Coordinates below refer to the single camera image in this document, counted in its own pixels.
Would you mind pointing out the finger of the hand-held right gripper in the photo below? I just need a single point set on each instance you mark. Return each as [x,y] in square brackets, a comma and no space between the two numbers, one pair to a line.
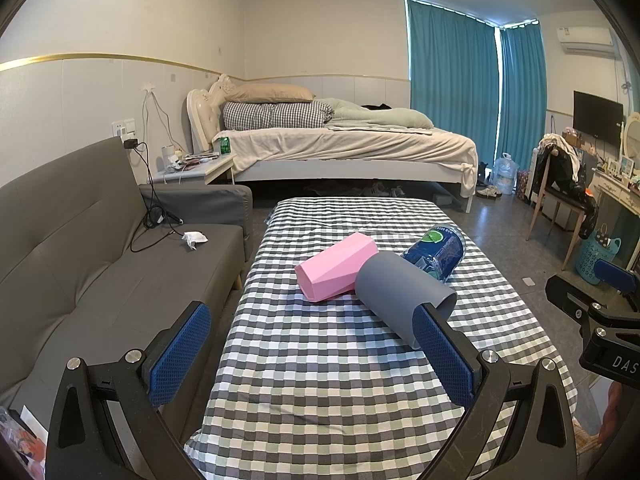
[570,297]
[616,274]

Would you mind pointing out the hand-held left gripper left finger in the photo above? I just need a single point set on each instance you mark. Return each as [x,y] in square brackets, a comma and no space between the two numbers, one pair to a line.
[177,355]

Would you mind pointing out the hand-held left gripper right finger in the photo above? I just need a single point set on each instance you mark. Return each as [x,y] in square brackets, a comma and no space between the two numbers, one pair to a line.
[442,360]

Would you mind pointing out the grey cup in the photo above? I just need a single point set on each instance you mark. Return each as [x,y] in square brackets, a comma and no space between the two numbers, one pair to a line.
[395,290]

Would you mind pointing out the blue printed cup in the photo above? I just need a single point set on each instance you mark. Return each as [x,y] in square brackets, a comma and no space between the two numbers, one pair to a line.
[436,252]

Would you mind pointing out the pink faceted cup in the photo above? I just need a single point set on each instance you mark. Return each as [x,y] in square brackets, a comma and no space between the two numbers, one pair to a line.
[335,270]

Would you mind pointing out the person's right hand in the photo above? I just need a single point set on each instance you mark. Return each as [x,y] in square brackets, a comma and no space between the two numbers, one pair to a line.
[614,412]

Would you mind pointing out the teal laundry basket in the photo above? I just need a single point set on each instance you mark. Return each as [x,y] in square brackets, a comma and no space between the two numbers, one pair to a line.
[597,260]

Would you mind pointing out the white dressing table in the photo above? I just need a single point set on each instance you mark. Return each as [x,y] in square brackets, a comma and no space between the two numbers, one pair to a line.
[617,200]

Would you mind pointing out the wooden chair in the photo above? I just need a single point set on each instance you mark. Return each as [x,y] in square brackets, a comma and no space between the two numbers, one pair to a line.
[550,200]

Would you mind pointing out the white crumpled tissue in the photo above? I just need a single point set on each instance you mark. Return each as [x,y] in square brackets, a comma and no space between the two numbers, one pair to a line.
[194,239]

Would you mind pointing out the checked tablecloth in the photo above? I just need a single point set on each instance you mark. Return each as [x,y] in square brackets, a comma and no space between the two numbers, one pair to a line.
[325,385]

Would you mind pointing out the clothes pile on chair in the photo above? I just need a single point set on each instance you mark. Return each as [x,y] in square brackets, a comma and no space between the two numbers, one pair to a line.
[567,160]

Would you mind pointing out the white shoes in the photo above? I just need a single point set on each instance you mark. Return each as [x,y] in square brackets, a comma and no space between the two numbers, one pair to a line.
[487,192]

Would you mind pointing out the white framed mirror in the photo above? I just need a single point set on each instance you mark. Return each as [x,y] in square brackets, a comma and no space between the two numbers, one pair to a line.
[632,137]

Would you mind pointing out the clear water jug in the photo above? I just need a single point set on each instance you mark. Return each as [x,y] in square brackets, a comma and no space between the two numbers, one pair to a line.
[504,175]

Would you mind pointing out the grey sofa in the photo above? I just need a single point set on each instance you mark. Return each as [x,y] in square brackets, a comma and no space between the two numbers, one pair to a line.
[75,260]

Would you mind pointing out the black television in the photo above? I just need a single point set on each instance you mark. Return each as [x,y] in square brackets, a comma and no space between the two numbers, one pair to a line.
[597,116]

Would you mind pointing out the colourful printed bag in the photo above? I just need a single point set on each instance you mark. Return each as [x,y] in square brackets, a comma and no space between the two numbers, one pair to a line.
[20,442]

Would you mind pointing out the white nightstand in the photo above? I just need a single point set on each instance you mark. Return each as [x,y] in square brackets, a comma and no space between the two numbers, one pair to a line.
[200,172]

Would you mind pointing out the narrow teal curtain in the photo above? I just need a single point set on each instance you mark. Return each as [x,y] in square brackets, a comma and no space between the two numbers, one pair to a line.
[522,100]

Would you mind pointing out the green can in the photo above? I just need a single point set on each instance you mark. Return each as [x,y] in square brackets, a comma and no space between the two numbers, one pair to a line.
[225,146]

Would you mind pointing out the bed with beige sheet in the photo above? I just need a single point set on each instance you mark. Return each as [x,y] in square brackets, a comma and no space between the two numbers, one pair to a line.
[350,147]

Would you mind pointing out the white air conditioner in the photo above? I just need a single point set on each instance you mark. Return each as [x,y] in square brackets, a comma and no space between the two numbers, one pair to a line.
[586,40]

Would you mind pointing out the wide teal curtain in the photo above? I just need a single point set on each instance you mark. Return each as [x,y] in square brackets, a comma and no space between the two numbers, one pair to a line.
[452,90]

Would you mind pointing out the white padded headboard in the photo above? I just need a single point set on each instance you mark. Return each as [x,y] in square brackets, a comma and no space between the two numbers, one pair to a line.
[202,115]

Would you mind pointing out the green blanket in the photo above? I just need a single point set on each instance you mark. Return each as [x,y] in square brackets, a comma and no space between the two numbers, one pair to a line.
[380,117]

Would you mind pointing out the checked folded quilt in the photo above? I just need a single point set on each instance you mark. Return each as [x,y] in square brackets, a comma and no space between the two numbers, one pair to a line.
[272,115]

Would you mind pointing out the black garment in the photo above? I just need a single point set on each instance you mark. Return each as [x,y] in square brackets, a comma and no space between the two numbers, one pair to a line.
[377,107]

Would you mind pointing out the beige pillow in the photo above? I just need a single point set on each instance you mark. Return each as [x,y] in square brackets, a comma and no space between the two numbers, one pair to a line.
[267,92]

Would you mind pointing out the white bed frame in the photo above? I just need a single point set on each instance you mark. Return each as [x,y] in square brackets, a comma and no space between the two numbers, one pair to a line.
[350,174]

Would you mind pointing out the white wall socket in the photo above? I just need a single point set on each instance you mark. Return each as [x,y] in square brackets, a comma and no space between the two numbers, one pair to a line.
[124,127]

